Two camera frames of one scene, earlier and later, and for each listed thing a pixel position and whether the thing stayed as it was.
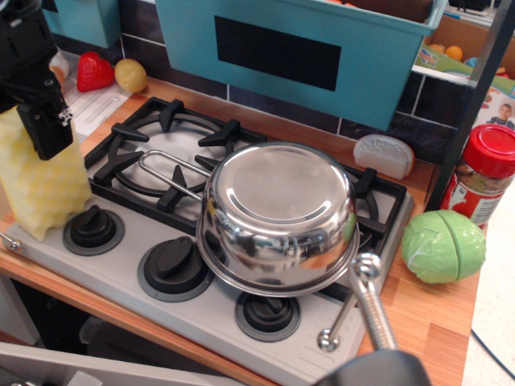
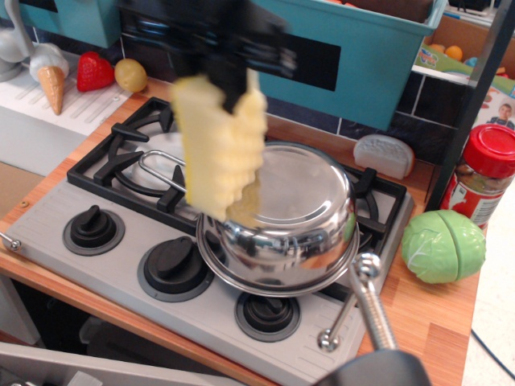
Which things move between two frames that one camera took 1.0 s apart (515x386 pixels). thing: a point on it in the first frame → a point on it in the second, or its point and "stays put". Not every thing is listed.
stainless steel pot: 277,219 stays put
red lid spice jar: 484,172 stays put
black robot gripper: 28,45 → 223,39
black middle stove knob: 175,272 stays put
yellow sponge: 41,196 → 223,148
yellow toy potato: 130,75 stays put
